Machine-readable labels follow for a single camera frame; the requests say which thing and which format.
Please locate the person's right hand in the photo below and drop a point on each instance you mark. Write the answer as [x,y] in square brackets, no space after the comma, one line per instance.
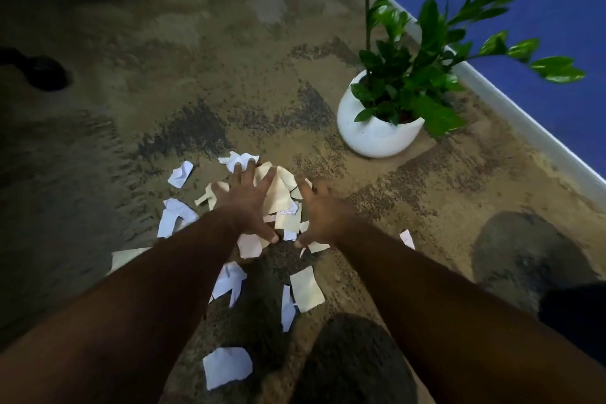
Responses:
[326,214]

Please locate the person's right forearm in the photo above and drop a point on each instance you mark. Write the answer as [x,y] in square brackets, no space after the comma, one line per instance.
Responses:
[426,304]

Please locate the green potted plant white pot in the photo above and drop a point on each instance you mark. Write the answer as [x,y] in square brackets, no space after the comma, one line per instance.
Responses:
[369,138]

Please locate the person's left forearm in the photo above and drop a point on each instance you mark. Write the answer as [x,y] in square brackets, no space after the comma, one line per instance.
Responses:
[165,285]

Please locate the black bin with liner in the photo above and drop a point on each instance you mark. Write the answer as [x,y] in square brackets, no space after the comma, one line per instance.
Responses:
[582,323]

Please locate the person's left hand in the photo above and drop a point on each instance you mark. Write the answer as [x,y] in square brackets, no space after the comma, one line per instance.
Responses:
[244,205]

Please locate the pile of torn paper scraps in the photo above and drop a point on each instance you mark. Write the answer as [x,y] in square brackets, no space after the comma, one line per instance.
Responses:
[279,195]

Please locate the black chair caster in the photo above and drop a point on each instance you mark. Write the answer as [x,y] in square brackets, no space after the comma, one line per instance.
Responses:
[45,74]

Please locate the white baseboard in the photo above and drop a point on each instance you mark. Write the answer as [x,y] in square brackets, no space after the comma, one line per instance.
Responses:
[521,119]

